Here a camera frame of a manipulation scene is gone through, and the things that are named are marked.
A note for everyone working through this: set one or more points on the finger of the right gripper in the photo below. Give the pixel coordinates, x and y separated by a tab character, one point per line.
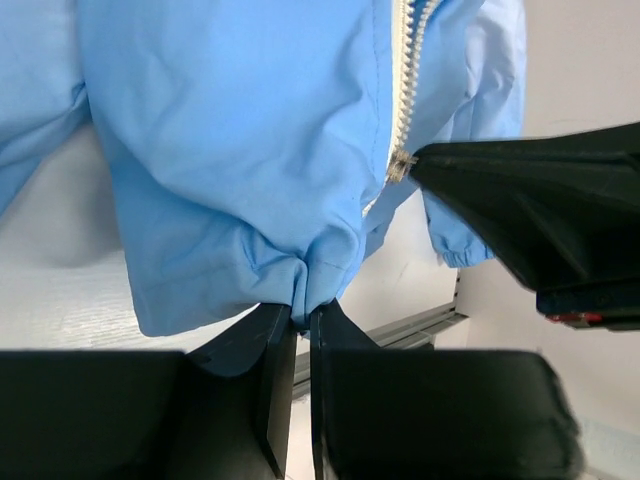
611	306
558	212

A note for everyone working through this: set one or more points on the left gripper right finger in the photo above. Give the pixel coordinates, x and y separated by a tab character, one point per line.
417	413

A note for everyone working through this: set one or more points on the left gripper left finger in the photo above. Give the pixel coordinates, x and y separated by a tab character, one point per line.
219	412

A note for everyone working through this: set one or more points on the light blue zip jacket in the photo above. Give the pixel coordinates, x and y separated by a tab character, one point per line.
239	152

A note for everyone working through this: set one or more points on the aluminium front rail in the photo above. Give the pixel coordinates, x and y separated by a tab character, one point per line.
411	332

